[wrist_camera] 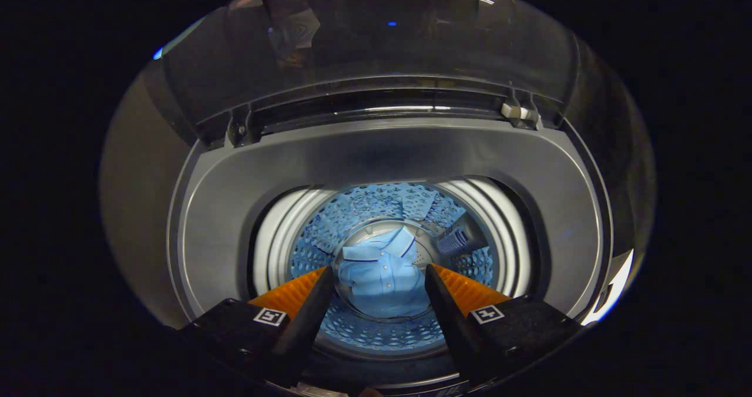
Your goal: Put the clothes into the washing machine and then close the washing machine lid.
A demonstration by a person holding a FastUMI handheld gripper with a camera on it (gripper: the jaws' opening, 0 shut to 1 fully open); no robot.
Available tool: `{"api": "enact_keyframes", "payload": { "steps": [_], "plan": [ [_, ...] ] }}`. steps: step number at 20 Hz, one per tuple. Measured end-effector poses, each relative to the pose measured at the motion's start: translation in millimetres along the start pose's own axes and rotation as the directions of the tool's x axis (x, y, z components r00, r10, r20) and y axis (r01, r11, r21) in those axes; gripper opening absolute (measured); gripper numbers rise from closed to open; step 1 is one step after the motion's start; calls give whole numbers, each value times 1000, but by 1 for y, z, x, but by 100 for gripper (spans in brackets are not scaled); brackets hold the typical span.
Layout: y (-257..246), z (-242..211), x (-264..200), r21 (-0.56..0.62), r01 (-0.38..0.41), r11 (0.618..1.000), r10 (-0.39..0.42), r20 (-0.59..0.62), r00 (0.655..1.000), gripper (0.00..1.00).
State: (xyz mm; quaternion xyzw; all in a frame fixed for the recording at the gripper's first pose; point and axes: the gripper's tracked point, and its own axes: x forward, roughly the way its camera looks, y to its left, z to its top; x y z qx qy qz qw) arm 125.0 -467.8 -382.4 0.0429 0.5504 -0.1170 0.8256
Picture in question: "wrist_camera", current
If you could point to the light blue polo shirt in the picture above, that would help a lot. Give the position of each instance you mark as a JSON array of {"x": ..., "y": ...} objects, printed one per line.
[{"x": 382, "y": 273}]

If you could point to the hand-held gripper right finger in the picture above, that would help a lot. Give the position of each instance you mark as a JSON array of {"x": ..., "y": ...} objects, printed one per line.
[{"x": 458, "y": 338}]

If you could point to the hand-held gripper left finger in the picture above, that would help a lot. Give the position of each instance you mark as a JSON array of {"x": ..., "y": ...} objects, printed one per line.
[{"x": 299, "y": 338}]

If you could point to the grey washing machine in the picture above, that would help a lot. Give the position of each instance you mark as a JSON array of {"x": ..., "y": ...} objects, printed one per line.
[{"x": 294, "y": 162}]

